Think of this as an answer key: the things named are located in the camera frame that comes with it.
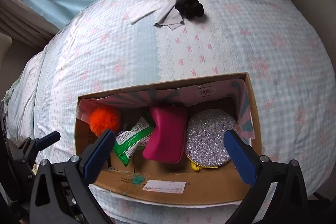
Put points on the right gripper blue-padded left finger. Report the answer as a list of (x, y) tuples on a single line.
[(61, 191)]

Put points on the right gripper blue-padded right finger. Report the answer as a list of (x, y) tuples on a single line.
[(289, 200)]

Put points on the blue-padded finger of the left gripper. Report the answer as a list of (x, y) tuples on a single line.
[(27, 151)]

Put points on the orange fluffy pompom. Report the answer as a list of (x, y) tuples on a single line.
[(104, 118)]

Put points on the green wet wipes pack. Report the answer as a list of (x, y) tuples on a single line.
[(127, 142)]

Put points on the silver glitter yellow sponge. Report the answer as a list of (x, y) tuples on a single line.
[(204, 138)]

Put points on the magenta pouch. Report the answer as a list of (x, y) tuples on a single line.
[(167, 141)]

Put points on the white paper towel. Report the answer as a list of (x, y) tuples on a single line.
[(141, 9)]

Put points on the grey cleaning cloth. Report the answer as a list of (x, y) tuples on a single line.
[(169, 17)]

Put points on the black scrunchie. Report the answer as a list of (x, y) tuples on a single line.
[(190, 9)]

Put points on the cardboard box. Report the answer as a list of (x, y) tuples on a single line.
[(175, 184)]

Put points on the brown left curtain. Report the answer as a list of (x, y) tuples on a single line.
[(24, 25)]

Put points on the checkered floral bed sheet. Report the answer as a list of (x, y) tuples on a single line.
[(292, 77)]

